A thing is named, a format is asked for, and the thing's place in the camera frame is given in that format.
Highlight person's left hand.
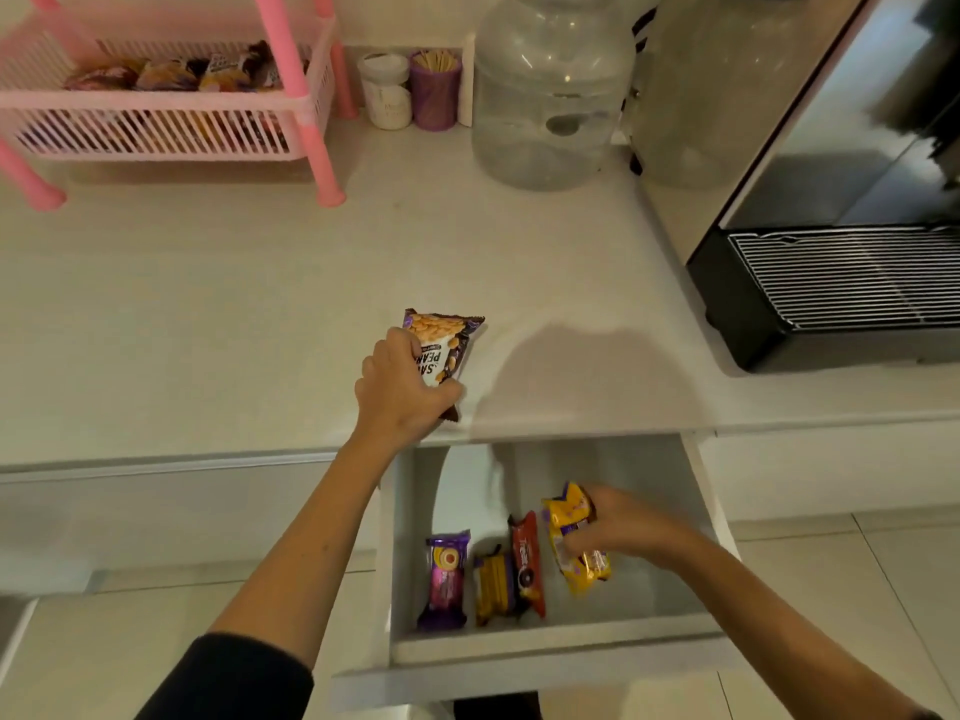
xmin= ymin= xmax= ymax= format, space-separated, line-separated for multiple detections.
xmin=353 ymin=327 xmax=465 ymax=448

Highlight person's right hand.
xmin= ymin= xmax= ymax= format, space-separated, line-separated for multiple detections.
xmin=562 ymin=485 xmax=700 ymax=572

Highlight yellow biscuit packet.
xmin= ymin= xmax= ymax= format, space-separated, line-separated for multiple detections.
xmin=541 ymin=481 xmax=613 ymax=596

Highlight white pull-out drawer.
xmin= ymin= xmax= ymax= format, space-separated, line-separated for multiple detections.
xmin=329 ymin=432 xmax=751 ymax=713

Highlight brown white-label snack packet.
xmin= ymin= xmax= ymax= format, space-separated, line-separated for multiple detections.
xmin=402 ymin=308 xmax=487 ymax=423

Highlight red brown biscuit packet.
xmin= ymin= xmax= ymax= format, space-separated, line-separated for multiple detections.
xmin=508 ymin=510 xmax=547 ymax=620

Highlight purple biscuit packet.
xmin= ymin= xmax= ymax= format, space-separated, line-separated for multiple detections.
xmin=417 ymin=530 xmax=472 ymax=632

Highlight pink two-tier plastic rack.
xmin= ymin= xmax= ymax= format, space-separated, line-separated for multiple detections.
xmin=0 ymin=0 xmax=358 ymax=212

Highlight rows of mixed snack packets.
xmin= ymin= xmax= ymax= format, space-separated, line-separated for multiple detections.
xmin=63 ymin=40 xmax=310 ymax=93

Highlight person's left forearm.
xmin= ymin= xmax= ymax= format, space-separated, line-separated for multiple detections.
xmin=208 ymin=434 xmax=410 ymax=668

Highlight person's right forearm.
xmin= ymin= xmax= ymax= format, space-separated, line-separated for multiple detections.
xmin=659 ymin=528 xmax=925 ymax=720

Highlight person's black trousers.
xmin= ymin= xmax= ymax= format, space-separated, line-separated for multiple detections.
xmin=452 ymin=692 xmax=543 ymax=720

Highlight white cabinet front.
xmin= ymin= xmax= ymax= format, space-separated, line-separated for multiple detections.
xmin=0 ymin=423 xmax=960 ymax=597

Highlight purple toothpick cup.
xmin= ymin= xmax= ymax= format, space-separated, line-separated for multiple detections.
xmin=408 ymin=50 xmax=463 ymax=133

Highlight small white jar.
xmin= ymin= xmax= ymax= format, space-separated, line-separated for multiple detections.
xmin=356 ymin=51 xmax=414 ymax=131

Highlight metal drip tray grille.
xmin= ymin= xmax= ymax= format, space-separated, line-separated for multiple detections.
xmin=728 ymin=225 xmax=960 ymax=331

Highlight white salt shaker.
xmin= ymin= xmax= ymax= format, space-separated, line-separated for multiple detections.
xmin=457 ymin=33 xmax=478 ymax=128

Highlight black left sleeve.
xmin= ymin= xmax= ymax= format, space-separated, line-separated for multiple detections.
xmin=134 ymin=633 xmax=315 ymax=720

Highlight steel and black drinks appliance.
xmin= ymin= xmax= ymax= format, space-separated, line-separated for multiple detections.
xmin=622 ymin=0 xmax=960 ymax=372

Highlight black power cable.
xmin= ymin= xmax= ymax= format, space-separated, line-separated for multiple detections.
xmin=626 ymin=6 xmax=660 ymax=177

